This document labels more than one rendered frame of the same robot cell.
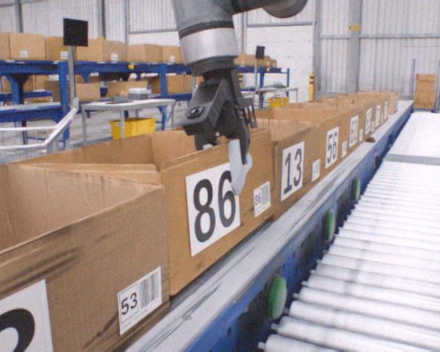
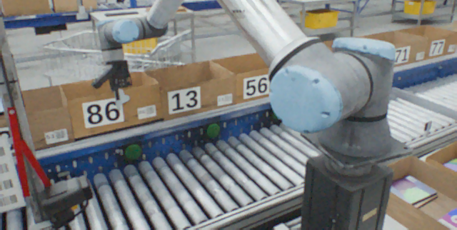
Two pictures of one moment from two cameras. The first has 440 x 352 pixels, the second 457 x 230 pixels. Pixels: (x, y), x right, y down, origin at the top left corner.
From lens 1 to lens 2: 135 cm
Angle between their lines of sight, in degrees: 32
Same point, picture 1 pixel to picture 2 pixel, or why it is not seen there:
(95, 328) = (36, 140)
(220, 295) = (90, 142)
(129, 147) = not seen: hidden behind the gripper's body
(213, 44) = (105, 56)
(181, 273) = (79, 132)
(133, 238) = (51, 119)
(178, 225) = (78, 117)
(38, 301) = not seen: hidden behind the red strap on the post
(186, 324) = (68, 147)
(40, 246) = not seen: hidden behind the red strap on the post
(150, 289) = (61, 134)
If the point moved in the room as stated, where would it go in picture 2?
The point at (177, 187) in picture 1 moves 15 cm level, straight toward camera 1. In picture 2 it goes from (77, 106) to (45, 121)
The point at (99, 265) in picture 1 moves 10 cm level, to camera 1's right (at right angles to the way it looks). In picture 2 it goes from (36, 125) to (51, 131)
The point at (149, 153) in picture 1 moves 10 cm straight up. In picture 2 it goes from (139, 80) to (137, 61)
